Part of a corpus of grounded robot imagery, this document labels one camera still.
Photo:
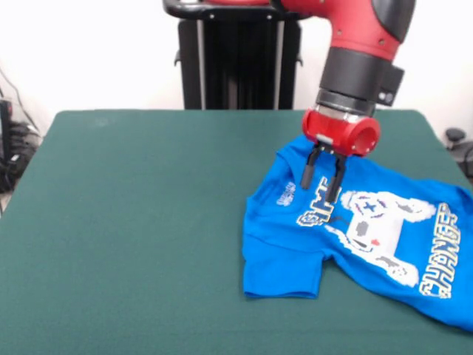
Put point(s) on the black computer box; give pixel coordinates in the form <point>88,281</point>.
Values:
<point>4,125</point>

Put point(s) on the black office chair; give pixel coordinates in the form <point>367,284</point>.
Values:
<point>462,148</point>

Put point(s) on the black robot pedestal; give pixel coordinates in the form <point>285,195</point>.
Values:
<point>240,55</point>

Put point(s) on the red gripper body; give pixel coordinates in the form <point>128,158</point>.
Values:
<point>340,133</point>

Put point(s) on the dark green table cloth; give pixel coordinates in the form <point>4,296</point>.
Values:
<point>148,259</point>

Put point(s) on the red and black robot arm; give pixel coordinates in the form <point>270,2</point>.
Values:
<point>354,48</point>

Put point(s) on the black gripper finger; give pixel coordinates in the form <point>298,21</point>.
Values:
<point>337,181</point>
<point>308,168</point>

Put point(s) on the blue game controller print t-shirt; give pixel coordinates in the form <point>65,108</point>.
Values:
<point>281,259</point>

